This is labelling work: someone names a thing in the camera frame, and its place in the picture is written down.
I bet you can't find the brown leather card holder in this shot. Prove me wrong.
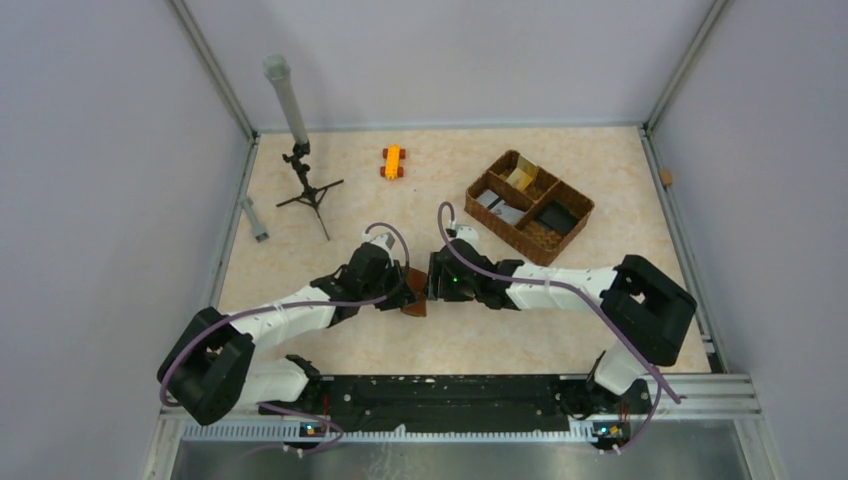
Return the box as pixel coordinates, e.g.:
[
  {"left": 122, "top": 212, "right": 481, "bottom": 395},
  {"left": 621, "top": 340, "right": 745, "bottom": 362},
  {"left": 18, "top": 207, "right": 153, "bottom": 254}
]
[{"left": 401, "top": 268, "right": 427, "bottom": 318}]

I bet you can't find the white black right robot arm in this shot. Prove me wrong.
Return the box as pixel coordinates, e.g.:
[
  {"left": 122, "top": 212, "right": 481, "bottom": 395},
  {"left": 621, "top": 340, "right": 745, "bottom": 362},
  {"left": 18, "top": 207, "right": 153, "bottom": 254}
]
[{"left": 425, "top": 239, "right": 697, "bottom": 412}]

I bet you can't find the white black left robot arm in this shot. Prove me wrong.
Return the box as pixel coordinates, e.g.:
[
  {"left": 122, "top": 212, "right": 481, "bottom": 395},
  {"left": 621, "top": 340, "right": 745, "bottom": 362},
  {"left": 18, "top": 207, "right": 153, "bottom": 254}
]
[{"left": 157, "top": 233, "right": 415, "bottom": 425}]

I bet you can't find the black card in basket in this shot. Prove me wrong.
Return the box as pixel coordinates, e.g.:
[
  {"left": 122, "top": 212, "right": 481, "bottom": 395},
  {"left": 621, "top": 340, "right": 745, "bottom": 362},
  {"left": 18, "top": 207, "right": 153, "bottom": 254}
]
[{"left": 533, "top": 201, "right": 579, "bottom": 236}]

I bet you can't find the woven wicker divided basket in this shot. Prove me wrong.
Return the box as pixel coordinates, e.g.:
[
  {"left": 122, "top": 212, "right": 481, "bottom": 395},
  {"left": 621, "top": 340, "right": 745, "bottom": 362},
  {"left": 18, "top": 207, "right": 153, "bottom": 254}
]
[{"left": 464, "top": 150, "right": 595, "bottom": 266}]

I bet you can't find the orange toy car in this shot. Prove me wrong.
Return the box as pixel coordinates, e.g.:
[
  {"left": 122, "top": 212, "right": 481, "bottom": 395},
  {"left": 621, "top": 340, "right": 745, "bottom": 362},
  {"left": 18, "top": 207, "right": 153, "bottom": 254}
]
[{"left": 379, "top": 144, "right": 406, "bottom": 180}]

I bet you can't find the black tripod with grey tube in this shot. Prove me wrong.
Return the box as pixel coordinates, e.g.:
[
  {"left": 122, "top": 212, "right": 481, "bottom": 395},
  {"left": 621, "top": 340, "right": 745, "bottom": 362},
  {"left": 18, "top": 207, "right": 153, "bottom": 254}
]
[{"left": 262, "top": 54, "right": 344, "bottom": 241}]

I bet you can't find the small wooden block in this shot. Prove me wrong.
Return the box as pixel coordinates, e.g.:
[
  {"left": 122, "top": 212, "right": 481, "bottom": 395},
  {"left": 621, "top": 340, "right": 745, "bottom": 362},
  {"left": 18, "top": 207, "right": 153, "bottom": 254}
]
[{"left": 658, "top": 168, "right": 673, "bottom": 188}]

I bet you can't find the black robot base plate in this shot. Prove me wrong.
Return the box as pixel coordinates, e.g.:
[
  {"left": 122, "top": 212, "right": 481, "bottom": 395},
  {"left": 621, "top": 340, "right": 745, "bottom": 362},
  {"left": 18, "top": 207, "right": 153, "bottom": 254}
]
[{"left": 282, "top": 374, "right": 651, "bottom": 433}]

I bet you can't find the grey metal bracket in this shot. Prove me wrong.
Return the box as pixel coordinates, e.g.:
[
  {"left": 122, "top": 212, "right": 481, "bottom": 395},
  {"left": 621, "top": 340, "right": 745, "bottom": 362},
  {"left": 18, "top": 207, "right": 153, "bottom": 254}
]
[{"left": 239, "top": 195, "right": 269, "bottom": 243}]

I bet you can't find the aluminium frame rail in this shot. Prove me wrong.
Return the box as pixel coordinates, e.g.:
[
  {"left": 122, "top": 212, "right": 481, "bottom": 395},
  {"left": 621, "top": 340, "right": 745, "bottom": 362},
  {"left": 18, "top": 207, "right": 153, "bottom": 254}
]
[{"left": 638, "top": 125, "right": 762, "bottom": 420}]

